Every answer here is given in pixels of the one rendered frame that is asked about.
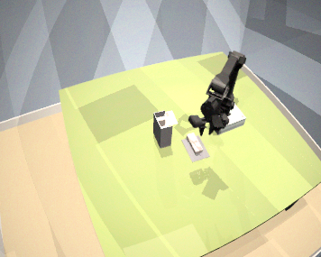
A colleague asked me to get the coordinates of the grey open-top bin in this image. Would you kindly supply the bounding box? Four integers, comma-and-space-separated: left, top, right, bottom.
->
153, 110, 173, 149

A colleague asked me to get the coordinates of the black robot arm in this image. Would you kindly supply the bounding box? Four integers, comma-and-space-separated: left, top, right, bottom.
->
200, 50, 246, 132

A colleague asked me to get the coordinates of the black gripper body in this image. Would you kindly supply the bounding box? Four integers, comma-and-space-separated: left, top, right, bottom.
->
188, 109, 229, 128

